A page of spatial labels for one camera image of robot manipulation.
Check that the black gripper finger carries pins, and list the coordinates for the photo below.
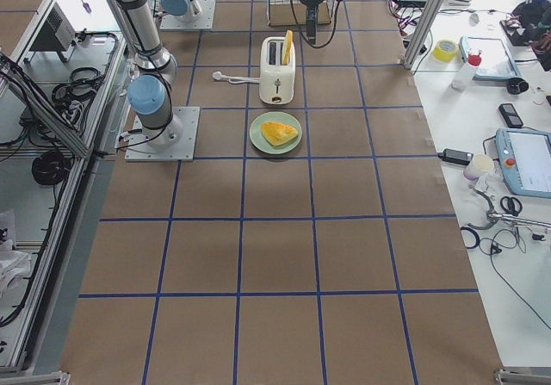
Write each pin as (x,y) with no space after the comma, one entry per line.
(313,25)
(309,25)

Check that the white two-slot toaster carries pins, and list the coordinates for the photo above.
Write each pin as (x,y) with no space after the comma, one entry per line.
(276,85)

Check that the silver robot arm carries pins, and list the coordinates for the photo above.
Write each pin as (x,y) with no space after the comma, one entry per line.
(176,7)
(150,93)

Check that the yellow toast slice in toaster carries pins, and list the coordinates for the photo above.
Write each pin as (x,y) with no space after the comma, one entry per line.
(287,46)

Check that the yellow toast on plate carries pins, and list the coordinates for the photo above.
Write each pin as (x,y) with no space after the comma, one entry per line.
(278,133)

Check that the yellow tape roll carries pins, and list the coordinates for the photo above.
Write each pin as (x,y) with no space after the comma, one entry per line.
(445,50)

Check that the green round plate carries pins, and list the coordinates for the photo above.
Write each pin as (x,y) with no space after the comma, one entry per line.
(261,143)

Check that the clear bottle red cap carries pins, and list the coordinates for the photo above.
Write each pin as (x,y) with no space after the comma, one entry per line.
(466,74)

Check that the blue teach pendant far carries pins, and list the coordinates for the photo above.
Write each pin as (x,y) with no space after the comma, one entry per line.
(497,63)

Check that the blue teach pendant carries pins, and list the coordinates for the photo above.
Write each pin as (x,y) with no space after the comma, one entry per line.
(497,63)
(524,157)

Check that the white paper cup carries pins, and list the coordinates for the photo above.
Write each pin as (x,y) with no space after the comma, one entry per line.
(479,165)

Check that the grey control box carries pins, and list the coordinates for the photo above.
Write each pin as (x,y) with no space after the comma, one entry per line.
(56,35)

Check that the blue teach pendant near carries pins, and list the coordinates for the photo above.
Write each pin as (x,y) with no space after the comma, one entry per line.
(524,157)

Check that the black scissors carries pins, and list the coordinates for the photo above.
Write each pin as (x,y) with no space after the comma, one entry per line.
(511,205)

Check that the blue tape roll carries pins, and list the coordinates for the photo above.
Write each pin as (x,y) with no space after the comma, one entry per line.
(476,243)

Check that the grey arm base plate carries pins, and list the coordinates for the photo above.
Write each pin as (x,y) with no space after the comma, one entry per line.
(176,142)
(199,16)

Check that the aluminium frame post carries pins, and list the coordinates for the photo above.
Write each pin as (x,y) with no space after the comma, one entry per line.
(417,40)

